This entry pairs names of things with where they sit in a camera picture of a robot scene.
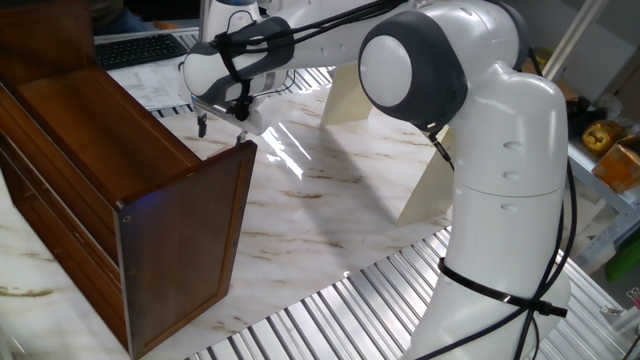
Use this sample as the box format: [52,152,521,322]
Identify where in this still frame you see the aluminium frame post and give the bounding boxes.
[197,0,209,41]

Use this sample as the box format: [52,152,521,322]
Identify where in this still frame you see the grey metal rack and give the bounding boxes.
[567,139,640,274]

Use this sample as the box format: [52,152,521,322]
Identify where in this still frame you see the black computer keyboard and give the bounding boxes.
[94,33,190,71]

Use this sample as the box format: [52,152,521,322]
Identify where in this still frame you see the black strap around arm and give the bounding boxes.
[438,257,569,319]

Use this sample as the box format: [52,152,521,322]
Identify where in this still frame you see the slanted aluminium bar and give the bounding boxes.
[542,0,610,84]

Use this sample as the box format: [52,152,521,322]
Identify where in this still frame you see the golden yellow round object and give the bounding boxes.
[582,119,626,157]

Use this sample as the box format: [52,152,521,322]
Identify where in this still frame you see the seated person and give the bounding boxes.
[89,0,151,36]

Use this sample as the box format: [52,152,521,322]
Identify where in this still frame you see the green plastic object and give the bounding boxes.
[603,239,640,282]

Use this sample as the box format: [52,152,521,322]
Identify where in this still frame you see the orange cardboard box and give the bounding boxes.
[592,135,640,195]

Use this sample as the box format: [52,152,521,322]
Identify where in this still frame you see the dark brown wooden shelf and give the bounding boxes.
[0,0,259,360]

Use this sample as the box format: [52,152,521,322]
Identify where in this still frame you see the black bag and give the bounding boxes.
[564,95,609,139]

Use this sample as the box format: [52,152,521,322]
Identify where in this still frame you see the cream wooden shelf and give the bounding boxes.
[319,62,456,227]

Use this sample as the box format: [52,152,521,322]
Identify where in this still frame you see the white printed paper sheets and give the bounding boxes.
[106,54,201,112]

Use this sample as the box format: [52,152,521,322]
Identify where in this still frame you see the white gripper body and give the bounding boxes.
[191,92,275,137]

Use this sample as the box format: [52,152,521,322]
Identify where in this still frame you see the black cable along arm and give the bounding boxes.
[212,0,579,360]

